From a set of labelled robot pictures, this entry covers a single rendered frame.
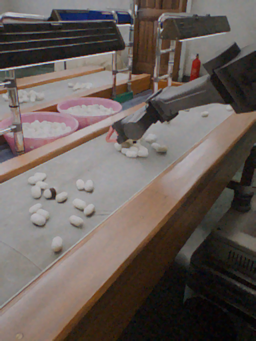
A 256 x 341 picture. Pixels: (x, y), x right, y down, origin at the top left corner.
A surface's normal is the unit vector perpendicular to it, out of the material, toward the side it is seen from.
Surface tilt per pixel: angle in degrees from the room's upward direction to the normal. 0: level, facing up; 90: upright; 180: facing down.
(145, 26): 90
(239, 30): 90
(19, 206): 0
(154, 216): 0
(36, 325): 0
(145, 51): 90
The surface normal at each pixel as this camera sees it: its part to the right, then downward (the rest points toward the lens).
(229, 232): 0.03, -0.87
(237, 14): -0.46, 0.40
